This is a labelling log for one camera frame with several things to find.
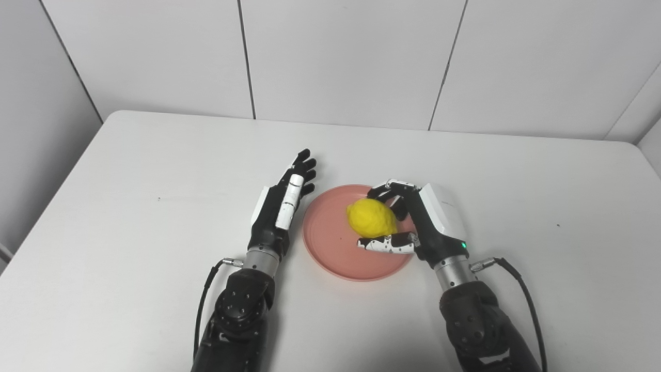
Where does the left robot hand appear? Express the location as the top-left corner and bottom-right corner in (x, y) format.
(248, 149), (317, 259)

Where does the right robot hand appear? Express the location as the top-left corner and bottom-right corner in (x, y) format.
(357, 179), (471, 269)

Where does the yellow lemon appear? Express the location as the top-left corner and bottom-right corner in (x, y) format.
(346, 198), (399, 239)

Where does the pink plate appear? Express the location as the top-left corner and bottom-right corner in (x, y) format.
(302, 184), (420, 282)

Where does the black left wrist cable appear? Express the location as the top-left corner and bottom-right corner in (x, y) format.
(193, 257), (244, 362)

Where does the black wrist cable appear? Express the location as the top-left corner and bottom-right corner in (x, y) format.
(470, 257), (548, 372)
(193, 257), (244, 362)

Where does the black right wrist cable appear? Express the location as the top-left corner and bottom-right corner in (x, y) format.
(470, 257), (548, 372)

